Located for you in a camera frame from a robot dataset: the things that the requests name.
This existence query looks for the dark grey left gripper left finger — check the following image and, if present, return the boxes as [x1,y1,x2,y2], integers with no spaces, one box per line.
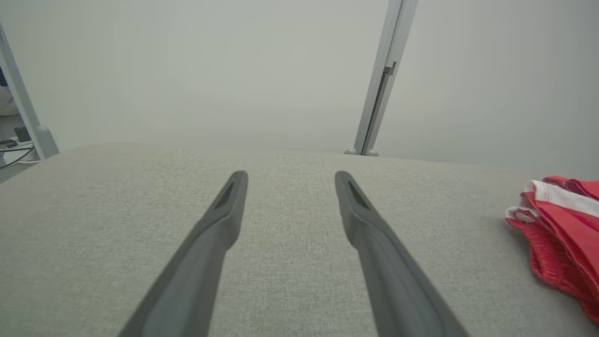
[119,171,248,337]

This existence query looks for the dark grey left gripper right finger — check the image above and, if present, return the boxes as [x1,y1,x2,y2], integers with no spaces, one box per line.
[335,171,468,337]

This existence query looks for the red jersey with number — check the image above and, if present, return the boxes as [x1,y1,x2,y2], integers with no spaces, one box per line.
[506,218,599,326]

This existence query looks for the red shorts white stripes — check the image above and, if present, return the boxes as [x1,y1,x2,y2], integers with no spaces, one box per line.
[505,176,599,281]

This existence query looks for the grey single partition post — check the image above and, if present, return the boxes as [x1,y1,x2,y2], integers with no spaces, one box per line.
[0,23,60,161]

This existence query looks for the grey double partition post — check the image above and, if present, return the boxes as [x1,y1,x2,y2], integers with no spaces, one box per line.
[344,0,419,156]

